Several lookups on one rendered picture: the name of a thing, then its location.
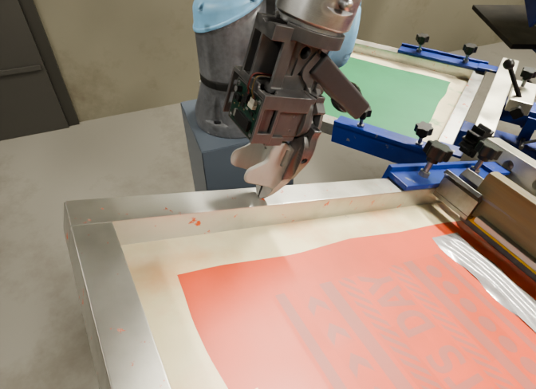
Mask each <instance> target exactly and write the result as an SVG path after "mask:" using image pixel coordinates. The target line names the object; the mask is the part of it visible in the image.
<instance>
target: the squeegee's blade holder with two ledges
mask: <svg viewBox="0 0 536 389"><path fill-rule="evenodd" d="M474 222H475V223H476V224H477V225H479V226H480V227H481V228H483V229H484V230H485V231H486V232H488V234H489V235H491V236H492V237H493V238H495V239H496V240H497V241H498V242H500V243H501V244H502V245H504V246H505V247H506V248H507V249H508V250H509V251H510V252H512V253H513V254H514V255H516V256H517V257H518V258H520V259H521V260H522V261H524V262H525V263H526V264H527V265H528V266H529V267H530V268H532V269H533V270H534V271H535V272H536V258H535V257H533V256H532V255H531V254H529V253H528V252H527V251H525V250H524V249H523V248H522V247H521V246H519V245H518V244H517V243H516V242H514V241H513V240H511V239H510V238H509V237H507V236H506V235H505V234H504V233H503V232H502V231H500V230H499V229H498V228H496V227H495V226H494V225H492V224H491V223H490V222H488V221H487V220H486V219H485V218H484V217H483V216H481V215H480V216H477V217H476V218H475V220H474Z"/></svg>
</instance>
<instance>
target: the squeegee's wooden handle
mask: <svg viewBox="0 0 536 389"><path fill-rule="evenodd" d="M476 191H478V192H479V193H480V194H481V195H482V201H481V203H480V204H479V205H478V206H477V208H476V209H475V211H474V212H473V214H472V216H473V217H474V218H476V217H477V216H480V215H481V216H483V217H484V218H485V219H486V220H487V221H488V222H490V223H491V224H492V225H494V226H495V227H496V228H498V229H499V230H500V231H502V232H503V233H504V234H505V235H506V236H507V237H509V238H510V239H511V240H513V241H514V242H516V243H517V244H518V245H519V246H521V247H522V248H523V249H524V250H525V251H527V252H528V253H529V254H531V255H532V256H533V257H535V258H536V197H535V196H533V195H532V194H531V193H529V192H528V191H526V190H524V189H523V188H521V187H520V186H519V185H517V184H516V183H514V182H512V181H511V180H510V179H508V178H507V177H506V176H504V175H502V174H501V173H499V172H498V171H495V172H491V173H489V174H488V175H487V176H486V177H485V178H484V180H483V181H482V182H481V183H480V185H479V187H478V188H477V189H476Z"/></svg>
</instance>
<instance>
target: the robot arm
mask: <svg viewBox="0 0 536 389"><path fill-rule="evenodd" d="M192 9H193V19H194V23H193V30H194V31H195V41H196V48H197V54H198V61H199V73H200V80H201V83H200V86H199V93H198V97H197V101H196V105H195V116H196V122H197V124H198V125H199V127H200V128H201V129H202V130H203V131H205V132H206V133H208V134H210V135H212V136H216V137H220V138H225V139H241V138H247V139H248V140H249V141H250V142H249V143H248V144H247V145H245V146H243V147H240V148H238V149H236V150H234V151H233V153H232V155H231V163H232V164H233V165H234V166H236V167H241V168H243V169H247V171H246V173H245V175H244V180H245V181H246V182H247V183H251V184H255V185H256V193H257V196H258V197H259V198H267V197H269V196H271V195H273V194H274V193H276V192H277V191H279V190H280V189H281V188H283V187H284V186H285V185H286V184H287V183H288V182H289V181H290V180H291V179H294V178H295V177H296V176H297V175H298V174H299V173H300V171H301V170H302V169H303V168H304V167H305V166H306V165H307V164H308V162H309V161H310V160H311V158H312V156H313V153H314V151H315V148H316V145H317V140H318V138H319V136H320V134H321V130H320V128H321V124H322V120H323V116H324V114H325V106H324V102H325V97H323V95H322V94H323V92H325V93H326V94H327V95H328V96H329V97H330V98H331V99H330V100H331V103H332V105H333V106H334V107H335V109H336V110H338V111H339V112H345V113H348V114H349V115H350V116H351V117H353V118H354V119H359V118H360V117H361V115H362V114H363V113H364V112H365V111H366V110H367V109H368V108H369V102H368V101H367V100H366V99H365V98H364V97H363V96H362V93H361V90H360V88H359V87H358V85H357V84H355V83H353V82H351V81H350V80H349V79H348V78H347V77H346V76H345V74H344V73H343V72H342V71H341V70H340V69H339V68H340V67H342V66H343V65H345V64H346V63H347V61H348V60H349V58H350V56H351V54H352V51H353V47H354V45H355V42H356V39H357V33H358V29H359V24H360V19H361V0H194V2H193V7H192ZM286 141H290V142H289V143H287V142H286Z"/></svg>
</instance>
